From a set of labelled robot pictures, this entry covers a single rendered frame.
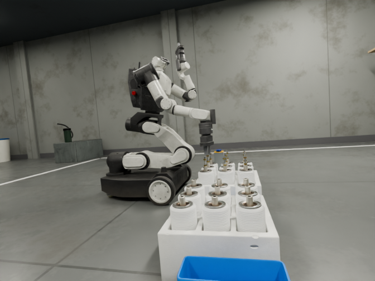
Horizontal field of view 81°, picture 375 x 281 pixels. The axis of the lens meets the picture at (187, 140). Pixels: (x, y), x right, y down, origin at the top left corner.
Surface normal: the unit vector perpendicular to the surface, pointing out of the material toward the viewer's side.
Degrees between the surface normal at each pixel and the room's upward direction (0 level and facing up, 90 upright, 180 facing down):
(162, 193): 90
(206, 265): 88
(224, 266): 88
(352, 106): 90
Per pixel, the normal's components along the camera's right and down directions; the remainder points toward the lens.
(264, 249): -0.21, 0.08
